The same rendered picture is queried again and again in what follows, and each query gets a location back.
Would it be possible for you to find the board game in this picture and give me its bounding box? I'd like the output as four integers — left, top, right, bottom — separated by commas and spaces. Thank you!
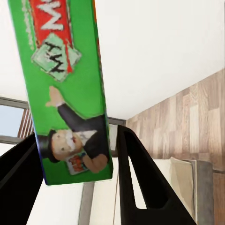
7, 0, 113, 186

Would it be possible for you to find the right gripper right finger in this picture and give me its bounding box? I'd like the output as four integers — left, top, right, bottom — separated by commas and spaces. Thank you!
117, 125, 196, 225

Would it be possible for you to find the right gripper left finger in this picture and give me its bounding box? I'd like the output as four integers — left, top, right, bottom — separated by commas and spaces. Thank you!
0, 133, 44, 225

